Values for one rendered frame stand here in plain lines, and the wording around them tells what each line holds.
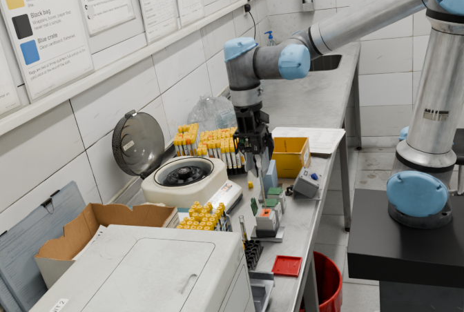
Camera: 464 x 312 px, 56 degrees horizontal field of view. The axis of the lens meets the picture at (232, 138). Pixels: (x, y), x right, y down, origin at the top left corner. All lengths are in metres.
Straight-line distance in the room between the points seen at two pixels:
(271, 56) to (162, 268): 0.50
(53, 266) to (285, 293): 0.56
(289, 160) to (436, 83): 0.72
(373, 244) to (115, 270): 0.60
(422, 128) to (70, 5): 1.01
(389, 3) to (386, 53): 2.48
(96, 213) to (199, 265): 0.67
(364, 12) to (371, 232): 0.52
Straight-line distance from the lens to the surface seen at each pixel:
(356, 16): 1.02
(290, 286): 1.10
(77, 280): 0.78
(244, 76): 1.00
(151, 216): 1.25
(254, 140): 1.04
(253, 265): 1.15
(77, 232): 1.30
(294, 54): 0.95
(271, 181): 1.37
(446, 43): 0.87
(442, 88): 0.89
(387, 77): 3.53
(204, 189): 1.34
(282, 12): 3.49
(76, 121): 1.39
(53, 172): 1.32
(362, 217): 1.18
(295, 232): 1.27
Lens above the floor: 1.62
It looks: 23 degrees down
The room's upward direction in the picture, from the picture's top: 10 degrees counter-clockwise
